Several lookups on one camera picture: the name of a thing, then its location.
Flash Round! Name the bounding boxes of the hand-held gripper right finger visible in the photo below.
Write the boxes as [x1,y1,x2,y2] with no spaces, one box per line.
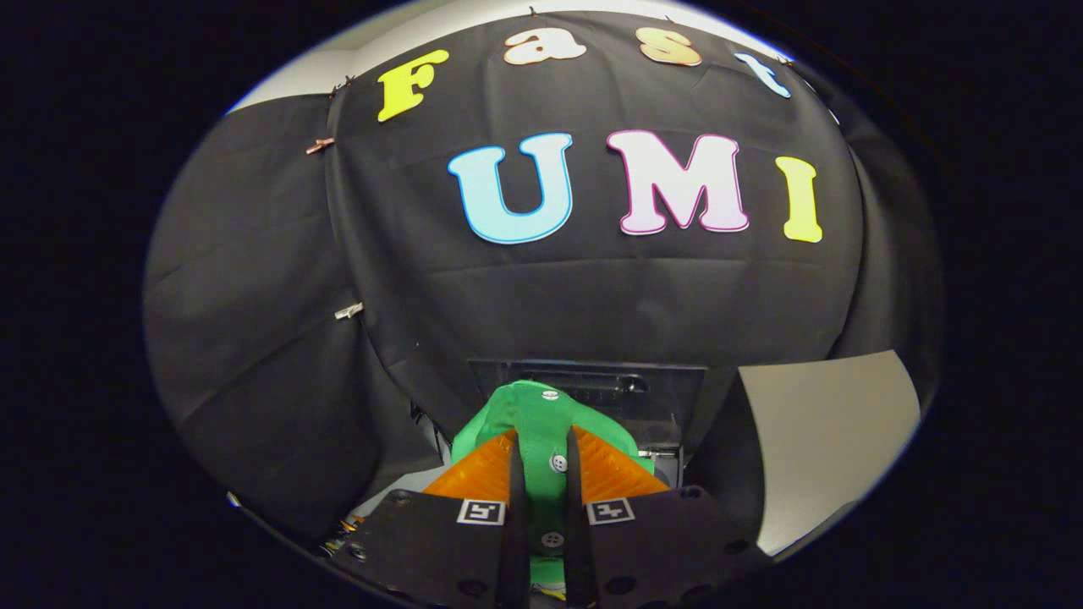
[564,425,772,609]

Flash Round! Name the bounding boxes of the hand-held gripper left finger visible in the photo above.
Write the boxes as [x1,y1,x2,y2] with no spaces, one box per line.
[328,427,531,609]

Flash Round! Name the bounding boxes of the green polo shirt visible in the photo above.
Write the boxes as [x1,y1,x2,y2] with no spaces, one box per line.
[450,380,657,595]

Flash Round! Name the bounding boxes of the grey washing machine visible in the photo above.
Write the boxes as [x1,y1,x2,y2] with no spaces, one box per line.
[338,359,708,559]

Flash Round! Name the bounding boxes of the black backdrop cloth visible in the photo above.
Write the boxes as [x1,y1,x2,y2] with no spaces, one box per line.
[144,8,944,542]

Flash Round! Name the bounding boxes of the beige cabinet with grey top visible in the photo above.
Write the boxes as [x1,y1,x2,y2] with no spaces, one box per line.
[736,350,922,557]

